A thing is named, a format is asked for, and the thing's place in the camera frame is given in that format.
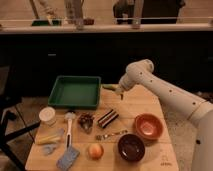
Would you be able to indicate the background green tray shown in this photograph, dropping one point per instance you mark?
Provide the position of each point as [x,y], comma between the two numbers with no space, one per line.
[46,23]

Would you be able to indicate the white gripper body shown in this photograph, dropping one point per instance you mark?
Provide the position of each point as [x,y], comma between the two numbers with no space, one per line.
[122,87]

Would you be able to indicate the metal fork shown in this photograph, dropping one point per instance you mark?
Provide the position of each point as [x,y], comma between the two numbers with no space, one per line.
[105,136]

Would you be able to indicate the yellow banana piece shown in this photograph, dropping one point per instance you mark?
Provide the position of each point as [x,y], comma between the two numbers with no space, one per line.
[48,139]

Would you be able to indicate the blue sponge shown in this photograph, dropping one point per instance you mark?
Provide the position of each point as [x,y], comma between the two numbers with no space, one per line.
[67,159]

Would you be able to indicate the black red striped block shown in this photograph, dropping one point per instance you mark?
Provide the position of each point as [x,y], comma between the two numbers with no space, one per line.
[106,119]

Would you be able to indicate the orange round fruit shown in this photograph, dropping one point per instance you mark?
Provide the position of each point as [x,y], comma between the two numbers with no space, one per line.
[95,151]

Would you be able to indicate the dark pine cone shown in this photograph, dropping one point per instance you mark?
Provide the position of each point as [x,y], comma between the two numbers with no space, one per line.
[86,122]

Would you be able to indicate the clear plastic bag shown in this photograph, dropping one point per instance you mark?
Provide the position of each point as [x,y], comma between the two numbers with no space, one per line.
[49,148]

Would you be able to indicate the orange bowl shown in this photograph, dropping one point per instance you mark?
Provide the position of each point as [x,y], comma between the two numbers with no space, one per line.
[148,126]

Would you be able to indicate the dark brown bowl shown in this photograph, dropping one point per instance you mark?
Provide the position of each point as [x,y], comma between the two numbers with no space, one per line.
[131,148]

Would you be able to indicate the green pepper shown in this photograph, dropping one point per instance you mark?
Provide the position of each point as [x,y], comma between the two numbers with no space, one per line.
[109,87]

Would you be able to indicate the background dark machine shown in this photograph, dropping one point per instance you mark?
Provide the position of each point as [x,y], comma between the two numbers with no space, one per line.
[154,11]

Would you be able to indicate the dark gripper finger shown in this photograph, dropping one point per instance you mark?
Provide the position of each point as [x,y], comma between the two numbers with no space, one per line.
[121,96]

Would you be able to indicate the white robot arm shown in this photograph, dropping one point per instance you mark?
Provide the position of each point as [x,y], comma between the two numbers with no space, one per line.
[196,109]

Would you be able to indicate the green plastic tray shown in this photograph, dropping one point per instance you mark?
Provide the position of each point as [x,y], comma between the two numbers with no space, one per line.
[75,92]

